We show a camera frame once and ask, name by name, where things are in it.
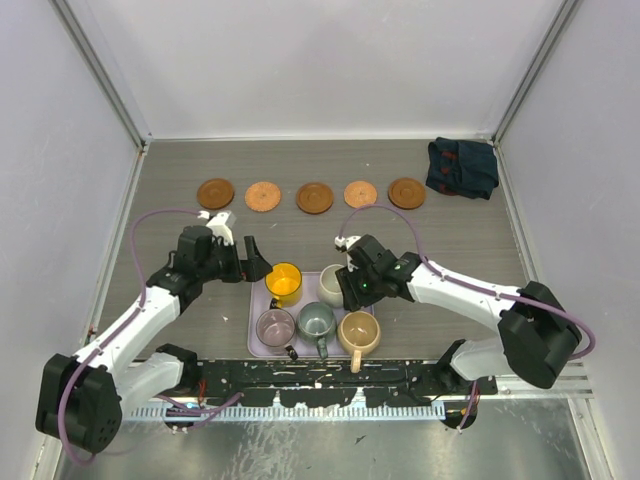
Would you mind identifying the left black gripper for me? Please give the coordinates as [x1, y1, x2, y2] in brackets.
[198, 236, 271, 283]

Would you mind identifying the yellow glass mug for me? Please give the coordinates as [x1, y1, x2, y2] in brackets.
[265, 262, 303, 308]

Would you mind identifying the white ceramic mug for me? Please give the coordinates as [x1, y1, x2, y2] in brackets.
[316, 264, 343, 309]

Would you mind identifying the woven rattan coaster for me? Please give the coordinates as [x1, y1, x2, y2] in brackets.
[245, 181, 281, 213]
[344, 180, 377, 209]

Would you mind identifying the wooden coaster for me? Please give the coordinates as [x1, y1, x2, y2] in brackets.
[296, 182, 334, 215]
[388, 177, 426, 210]
[196, 178, 235, 210]

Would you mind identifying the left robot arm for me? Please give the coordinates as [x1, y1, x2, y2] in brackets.
[35, 226, 272, 454]

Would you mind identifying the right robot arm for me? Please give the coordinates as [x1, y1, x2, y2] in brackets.
[334, 235, 582, 394]

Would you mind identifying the beige ceramic mug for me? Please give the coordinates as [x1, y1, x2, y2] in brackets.
[337, 311, 381, 374]

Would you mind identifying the clear purple glass mug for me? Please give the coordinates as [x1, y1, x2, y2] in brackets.
[256, 308, 298, 360]

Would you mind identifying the grey green ceramic mug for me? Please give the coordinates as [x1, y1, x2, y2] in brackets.
[296, 302, 337, 360]

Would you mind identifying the lavender plastic tray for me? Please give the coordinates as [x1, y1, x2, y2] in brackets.
[246, 270, 376, 358]

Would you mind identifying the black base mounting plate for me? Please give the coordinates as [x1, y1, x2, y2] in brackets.
[162, 359, 472, 408]

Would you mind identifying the dark blue folded cloth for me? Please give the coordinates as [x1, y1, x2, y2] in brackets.
[425, 137, 499, 200]

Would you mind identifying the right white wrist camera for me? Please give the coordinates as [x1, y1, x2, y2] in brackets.
[334, 235, 361, 271]

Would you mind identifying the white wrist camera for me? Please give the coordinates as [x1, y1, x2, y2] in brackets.
[198, 210, 236, 246]
[334, 235, 361, 271]

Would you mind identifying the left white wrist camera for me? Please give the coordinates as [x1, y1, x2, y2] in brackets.
[198, 210, 236, 246]

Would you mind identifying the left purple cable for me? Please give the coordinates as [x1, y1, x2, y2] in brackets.
[58, 208, 246, 464]

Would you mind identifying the slotted white cable duct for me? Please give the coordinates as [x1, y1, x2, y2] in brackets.
[125, 396, 446, 422]

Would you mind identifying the left aluminium frame post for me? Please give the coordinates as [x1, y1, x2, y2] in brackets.
[49, 1, 148, 150]

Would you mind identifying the aluminium frame post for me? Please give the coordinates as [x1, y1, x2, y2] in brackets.
[49, 1, 148, 150]
[491, 0, 582, 144]

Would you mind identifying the right aluminium frame post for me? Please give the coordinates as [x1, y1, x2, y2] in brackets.
[491, 0, 582, 144]

